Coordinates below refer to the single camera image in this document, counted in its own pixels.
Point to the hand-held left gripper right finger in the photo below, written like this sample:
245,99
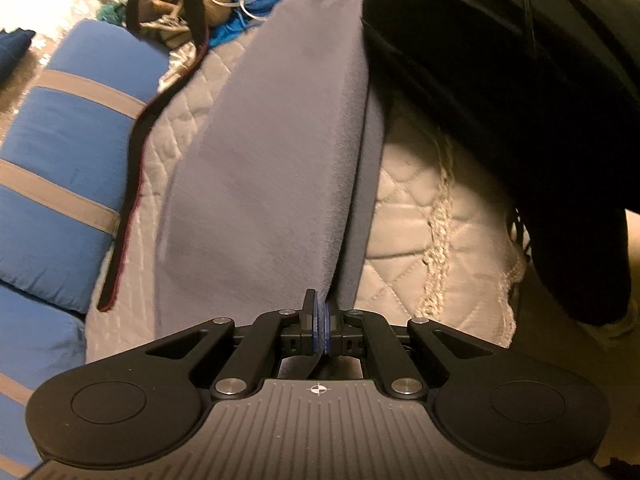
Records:
331,332

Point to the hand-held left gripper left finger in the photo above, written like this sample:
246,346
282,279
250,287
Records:
306,320

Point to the grey fleece garment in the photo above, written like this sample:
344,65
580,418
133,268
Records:
260,160

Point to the beige quilted bedspread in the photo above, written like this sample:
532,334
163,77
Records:
410,210

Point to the blue pillow with grey stripes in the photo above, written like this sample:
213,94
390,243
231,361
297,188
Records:
30,340
65,125

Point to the silver foil wrapper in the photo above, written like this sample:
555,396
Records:
177,62

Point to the bright blue cloth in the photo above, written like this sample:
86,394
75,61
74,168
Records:
227,30

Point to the small plush animal toy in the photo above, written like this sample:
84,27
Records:
165,7

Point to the teal yarn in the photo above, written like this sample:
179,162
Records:
112,12

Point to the dark blue cushion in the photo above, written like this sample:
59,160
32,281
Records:
12,50

